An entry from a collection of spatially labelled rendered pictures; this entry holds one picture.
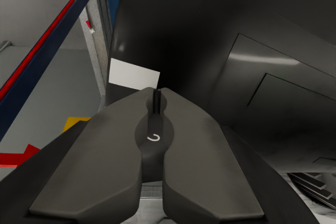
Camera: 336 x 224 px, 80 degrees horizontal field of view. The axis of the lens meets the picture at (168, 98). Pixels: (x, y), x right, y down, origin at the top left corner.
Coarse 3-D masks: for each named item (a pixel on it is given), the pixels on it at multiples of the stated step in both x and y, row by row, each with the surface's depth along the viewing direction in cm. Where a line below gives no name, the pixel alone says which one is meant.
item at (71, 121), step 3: (69, 117) 42; (72, 117) 43; (75, 117) 43; (78, 117) 43; (81, 117) 43; (84, 117) 43; (87, 117) 43; (90, 117) 43; (69, 120) 42; (72, 120) 42; (75, 120) 42; (78, 120) 42; (84, 120) 42; (66, 123) 41; (69, 123) 42; (72, 123) 42; (66, 126) 41; (69, 126) 41; (63, 129) 41; (66, 129) 40
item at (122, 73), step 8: (112, 64) 13; (120, 64) 13; (128, 64) 13; (112, 72) 13; (120, 72) 13; (128, 72) 13; (136, 72) 13; (144, 72) 13; (152, 72) 13; (112, 80) 13; (120, 80) 13; (128, 80) 13; (136, 80) 13; (144, 80) 13; (152, 80) 13; (136, 88) 14
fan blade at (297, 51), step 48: (144, 0) 11; (192, 0) 11; (240, 0) 10; (288, 0) 10; (144, 48) 12; (192, 48) 12; (240, 48) 11; (288, 48) 11; (192, 96) 13; (240, 96) 13; (288, 96) 12; (288, 144) 16
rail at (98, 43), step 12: (96, 0) 37; (84, 12) 39; (96, 12) 39; (108, 12) 46; (84, 24) 41; (96, 24) 41; (108, 24) 46; (84, 36) 43; (96, 36) 43; (108, 36) 47; (96, 48) 46; (108, 48) 48; (96, 60) 47; (96, 72) 50
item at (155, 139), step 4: (148, 128) 15; (152, 128) 15; (156, 128) 15; (160, 128) 15; (148, 132) 15; (152, 132) 15; (156, 132) 15; (160, 132) 15; (148, 136) 16; (152, 136) 16; (156, 136) 16; (160, 136) 16; (148, 140) 16; (152, 140) 16; (156, 140) 16; (160, 140) 16; (144, 144) 16; (148, 144) 16; (152, 144) 16; (156, 144) 16; (160, 144) 16; (164, 144) 16
